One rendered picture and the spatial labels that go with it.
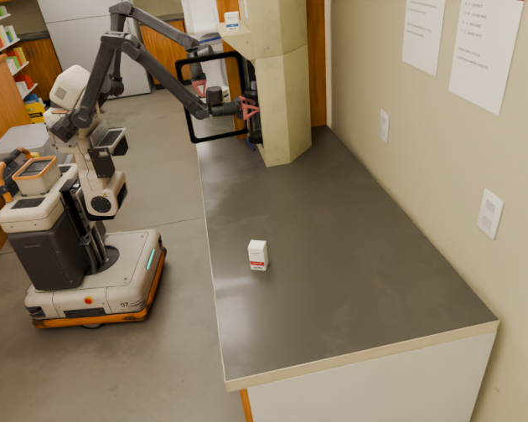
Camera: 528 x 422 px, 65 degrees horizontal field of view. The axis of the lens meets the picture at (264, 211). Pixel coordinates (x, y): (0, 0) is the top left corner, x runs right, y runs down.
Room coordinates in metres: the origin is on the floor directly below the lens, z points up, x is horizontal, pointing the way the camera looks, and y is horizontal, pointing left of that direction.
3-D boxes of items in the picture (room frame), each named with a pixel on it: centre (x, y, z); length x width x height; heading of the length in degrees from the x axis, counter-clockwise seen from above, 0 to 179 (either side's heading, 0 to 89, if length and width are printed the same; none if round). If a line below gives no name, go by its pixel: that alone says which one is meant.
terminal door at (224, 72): (1.95, 0.17, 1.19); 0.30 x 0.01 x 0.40; 102
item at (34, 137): (3.28, 1.84, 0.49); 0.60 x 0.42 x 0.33; 7
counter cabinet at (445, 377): (1.67, -0.10, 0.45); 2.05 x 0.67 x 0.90; 7
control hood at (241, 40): (1.82, 0.04, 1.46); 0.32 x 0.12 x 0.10; 7
